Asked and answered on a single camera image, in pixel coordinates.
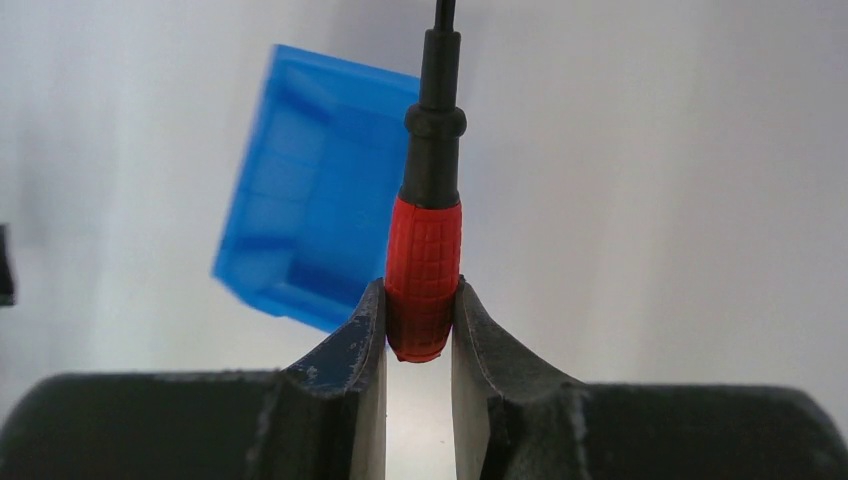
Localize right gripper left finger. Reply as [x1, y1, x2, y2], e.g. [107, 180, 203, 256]
[245, 279, 387, 479]

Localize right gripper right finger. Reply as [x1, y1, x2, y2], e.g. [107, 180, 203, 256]
[451, 281, 590, 479]

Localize red black screwdriver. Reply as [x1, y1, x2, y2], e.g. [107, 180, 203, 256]
[384, 1, 467, 363]

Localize blue plastic bin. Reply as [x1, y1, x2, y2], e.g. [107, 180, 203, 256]
[213, 45, 419, 332]

